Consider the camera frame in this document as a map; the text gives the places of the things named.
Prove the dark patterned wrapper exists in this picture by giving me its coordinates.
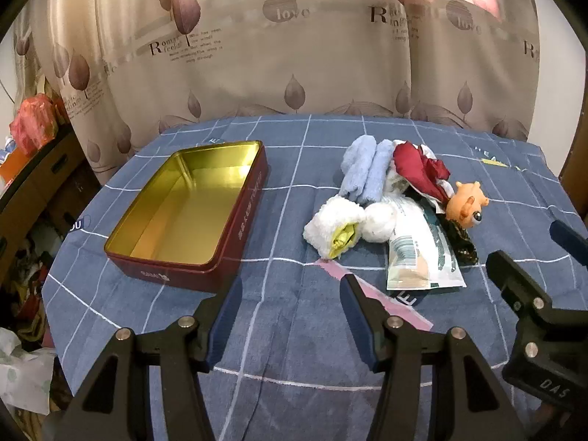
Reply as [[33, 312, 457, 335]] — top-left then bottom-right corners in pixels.
[[441, 216, 478, 265]]

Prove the orange toy figure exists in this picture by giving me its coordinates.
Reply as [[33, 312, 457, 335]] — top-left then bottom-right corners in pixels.
[[443, 181, 488, 228]]

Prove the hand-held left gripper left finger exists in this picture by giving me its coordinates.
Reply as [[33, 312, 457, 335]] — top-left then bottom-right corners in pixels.
[[54, 278, 244, 441]]

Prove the wooden shelf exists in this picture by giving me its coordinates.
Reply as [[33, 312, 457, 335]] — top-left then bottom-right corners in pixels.
[[0, 124, 102, 240]]

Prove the beige leaf print curtain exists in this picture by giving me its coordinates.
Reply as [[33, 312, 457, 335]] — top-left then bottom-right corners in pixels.
[[0, 0, 588, 171]]

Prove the white plush ball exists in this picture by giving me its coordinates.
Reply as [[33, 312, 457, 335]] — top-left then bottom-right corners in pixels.
[[363, 203, 398, 243]]

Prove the dark red tin box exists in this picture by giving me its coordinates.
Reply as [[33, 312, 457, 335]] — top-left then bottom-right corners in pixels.
[[104, 139, 268, 294]]

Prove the white fluffy cloth yellow inside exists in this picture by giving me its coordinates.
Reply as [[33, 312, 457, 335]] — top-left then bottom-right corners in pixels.
[[304, 195, 366, 259]]

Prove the red and white cloth pouch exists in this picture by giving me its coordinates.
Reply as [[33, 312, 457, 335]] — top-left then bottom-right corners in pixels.
[[394, 141, 451, 203]]

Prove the blue checked blanket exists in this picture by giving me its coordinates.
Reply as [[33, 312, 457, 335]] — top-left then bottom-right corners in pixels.
[[41, 112, 588, 441]]

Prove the light blue fluffy cloth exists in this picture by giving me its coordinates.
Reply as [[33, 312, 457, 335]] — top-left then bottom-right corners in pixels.
[[340, 137, 395, 205]]

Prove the green and white tissue packet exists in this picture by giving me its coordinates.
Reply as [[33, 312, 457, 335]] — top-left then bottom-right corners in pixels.
[[386, 197, 465, 291]]

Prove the wooden door frame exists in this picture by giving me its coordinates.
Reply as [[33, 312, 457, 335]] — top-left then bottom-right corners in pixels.
[[558, 101, 588, 219]]

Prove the red plastic bag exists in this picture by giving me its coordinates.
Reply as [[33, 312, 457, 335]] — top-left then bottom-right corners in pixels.
[[10, 93, 60, 154]]

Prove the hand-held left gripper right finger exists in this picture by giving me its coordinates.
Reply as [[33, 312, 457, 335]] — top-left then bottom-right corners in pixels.
[[339, 274, 527, 441]]

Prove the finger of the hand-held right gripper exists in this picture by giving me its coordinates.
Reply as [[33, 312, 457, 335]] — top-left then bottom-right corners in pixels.
[[550, 220, 588, 265], [486, 250, 588, 331]]

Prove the white plastic bag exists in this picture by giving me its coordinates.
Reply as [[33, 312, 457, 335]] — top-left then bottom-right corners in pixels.
[[0, 328, 56, 416]]

